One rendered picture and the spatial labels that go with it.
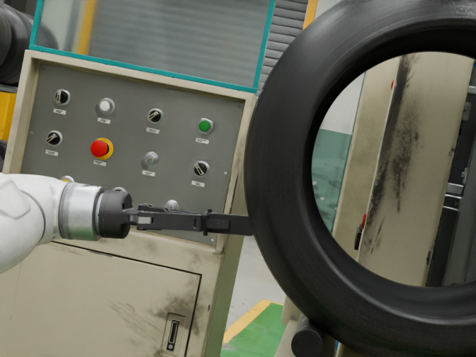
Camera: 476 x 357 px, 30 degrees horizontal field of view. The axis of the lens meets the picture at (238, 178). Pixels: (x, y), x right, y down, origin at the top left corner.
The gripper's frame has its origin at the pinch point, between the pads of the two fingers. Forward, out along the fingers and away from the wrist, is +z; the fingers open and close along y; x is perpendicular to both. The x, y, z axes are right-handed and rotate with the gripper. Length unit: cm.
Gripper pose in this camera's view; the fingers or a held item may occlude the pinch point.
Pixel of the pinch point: (231, 224)
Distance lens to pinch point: 137.5
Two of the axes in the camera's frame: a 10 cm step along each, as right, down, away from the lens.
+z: 9.9, 0.8, -1.3
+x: -0.7, 10.0, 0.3
